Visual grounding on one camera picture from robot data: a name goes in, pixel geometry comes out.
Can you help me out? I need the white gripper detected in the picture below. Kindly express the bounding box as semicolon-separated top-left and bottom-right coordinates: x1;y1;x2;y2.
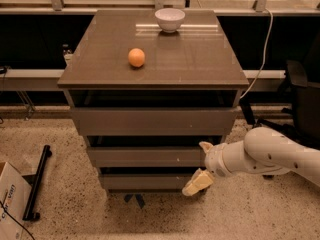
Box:
182;141;231;196

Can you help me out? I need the grey drawer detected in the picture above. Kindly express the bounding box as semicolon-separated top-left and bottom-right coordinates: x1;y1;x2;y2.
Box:
87;147;205;168
98;174;192;192
71;108;237;136

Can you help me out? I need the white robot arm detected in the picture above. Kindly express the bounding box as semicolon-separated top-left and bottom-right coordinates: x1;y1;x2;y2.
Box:
182;127;320;196

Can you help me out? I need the grey drawer cabinet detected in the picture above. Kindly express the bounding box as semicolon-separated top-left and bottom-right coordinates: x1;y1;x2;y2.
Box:
58;10;248;177

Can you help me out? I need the grey bottom drawer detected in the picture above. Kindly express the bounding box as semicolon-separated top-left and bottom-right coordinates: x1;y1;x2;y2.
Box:
98;174;192;192

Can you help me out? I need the grey top drawer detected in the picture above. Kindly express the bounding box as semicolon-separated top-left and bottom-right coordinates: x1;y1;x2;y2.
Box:
71;108;237;136

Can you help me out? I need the black office chair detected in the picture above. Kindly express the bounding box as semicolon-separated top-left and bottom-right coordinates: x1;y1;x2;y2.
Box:
240;33;320;149

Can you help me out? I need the orange fruit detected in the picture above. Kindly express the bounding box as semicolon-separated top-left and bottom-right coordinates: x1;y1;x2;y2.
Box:
128;48;145;68

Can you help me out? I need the white ceramic bowl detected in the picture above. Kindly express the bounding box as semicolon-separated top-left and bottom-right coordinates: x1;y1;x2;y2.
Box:
155;8;185;33

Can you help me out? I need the black metal stand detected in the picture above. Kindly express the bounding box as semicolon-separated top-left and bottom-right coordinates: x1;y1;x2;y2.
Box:
23;145;52;221

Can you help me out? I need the cardboard box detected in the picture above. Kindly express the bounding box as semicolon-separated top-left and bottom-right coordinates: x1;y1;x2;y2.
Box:
0;162;31;240

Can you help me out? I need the white cable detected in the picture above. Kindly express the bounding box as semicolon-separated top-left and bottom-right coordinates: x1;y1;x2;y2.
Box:
239;8;274;100

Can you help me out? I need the black cable on box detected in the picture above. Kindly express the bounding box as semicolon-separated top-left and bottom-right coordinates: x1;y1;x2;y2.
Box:
0;200;36;240

